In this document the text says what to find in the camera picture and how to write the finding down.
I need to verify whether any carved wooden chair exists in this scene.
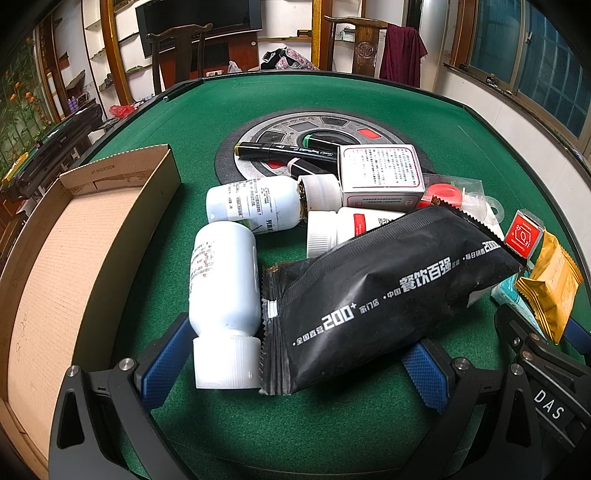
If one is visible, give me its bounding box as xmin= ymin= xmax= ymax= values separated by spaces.
xmin=323 ymin=14 xmax=391 ymax=77

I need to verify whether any white bottle with red label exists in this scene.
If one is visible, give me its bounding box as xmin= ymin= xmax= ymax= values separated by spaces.
xmin=306 ymin=207 xmax=409 ymax=260

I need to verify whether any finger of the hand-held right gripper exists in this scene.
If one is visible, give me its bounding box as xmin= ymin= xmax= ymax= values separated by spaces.
xmin=494 ymin=304 xmax=557 ymax=358
xmin=564 ymin=318 xmax=591 ymax=355

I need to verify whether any black flat television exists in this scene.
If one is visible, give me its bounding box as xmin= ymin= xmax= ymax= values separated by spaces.
xmin=135 ymin=0 xmax=264 ymax=58

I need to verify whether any green framed window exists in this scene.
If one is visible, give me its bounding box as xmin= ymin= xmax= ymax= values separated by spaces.
xmin=455 ymin=0 xmax=591 ymax=139

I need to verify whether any dark wooden chair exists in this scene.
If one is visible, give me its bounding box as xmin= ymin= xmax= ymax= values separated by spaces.
xmin=145 ymin=23 xmax=214 ymax=95

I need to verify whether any brown cardboard box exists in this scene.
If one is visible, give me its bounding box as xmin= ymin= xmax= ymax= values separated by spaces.
xmin=0 ymin=144 xmax=182 ymax=467

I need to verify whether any small red box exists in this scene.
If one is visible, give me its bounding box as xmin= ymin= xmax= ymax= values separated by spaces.
xmin=503 ymin=209 xmax=546 ymax=261

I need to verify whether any black marker with yellow end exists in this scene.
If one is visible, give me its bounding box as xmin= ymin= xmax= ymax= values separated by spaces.
xmin=233 ymin=141 xmax=335 ymax=163

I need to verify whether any large white plastic bottle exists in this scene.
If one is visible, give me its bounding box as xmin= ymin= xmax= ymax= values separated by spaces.
xmin=188 ymin=220 xmax=264 ymax=391

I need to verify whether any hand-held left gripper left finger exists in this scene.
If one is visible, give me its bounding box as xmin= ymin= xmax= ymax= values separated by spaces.
xmin=48 ymin=316 xmax=197 ymax=480

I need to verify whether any black snack packet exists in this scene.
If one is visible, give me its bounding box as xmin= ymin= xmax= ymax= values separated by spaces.
xmin=259 ymin=205 xmax=527 ymax=397

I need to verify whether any black marker with pink end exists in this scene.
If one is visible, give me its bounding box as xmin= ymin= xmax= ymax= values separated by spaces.
xmin=285 ymin=156 xmax=342 ymax=178

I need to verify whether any white bottle with stained neck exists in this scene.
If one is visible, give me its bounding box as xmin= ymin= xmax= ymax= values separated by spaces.
xmin=205 ymin=174 xmax=343 ymax=234

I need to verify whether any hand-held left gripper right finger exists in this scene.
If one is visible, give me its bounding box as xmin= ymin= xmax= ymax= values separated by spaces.
xmin=401 ymin=338 xmax=543 ymax=480

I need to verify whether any white and red medicine box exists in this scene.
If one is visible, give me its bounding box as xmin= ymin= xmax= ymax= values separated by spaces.
xmin=338 ymin=144 xmax=426 ymax=209

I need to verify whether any floral bag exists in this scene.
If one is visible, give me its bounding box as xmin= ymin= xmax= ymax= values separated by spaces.
xmin=261 ymin=46 xmax=315 ymax=72

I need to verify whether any yellow snack packet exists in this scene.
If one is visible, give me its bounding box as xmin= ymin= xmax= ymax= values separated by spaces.
xmin=514 ymin=230 xmax=585 ymax=344

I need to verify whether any black folding game table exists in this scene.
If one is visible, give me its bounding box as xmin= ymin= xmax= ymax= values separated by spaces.
xmin=0 ymin=102 xmax=103 ymax=197

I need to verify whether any maroon cloth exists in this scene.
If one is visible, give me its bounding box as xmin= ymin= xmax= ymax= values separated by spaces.
xmin=380 ymin=25 xmax=428 ymax=88

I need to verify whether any red number candle clear pack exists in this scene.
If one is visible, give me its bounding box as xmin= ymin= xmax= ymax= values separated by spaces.
xmin=418 ymin=181 xmax=506 ymax=236

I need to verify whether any teal packet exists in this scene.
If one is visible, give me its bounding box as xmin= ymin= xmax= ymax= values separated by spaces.
xmin=490 ymin=274 xmax=536 ymax=326

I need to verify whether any black marker with green band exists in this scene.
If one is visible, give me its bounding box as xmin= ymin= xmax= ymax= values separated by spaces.
xmin=301 ymin=132 xmax=342 ymax=151

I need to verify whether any floral wall poster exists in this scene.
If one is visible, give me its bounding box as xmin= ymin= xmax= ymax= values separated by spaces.
xmin=0 ymin=28 xmax=52 ymax=178

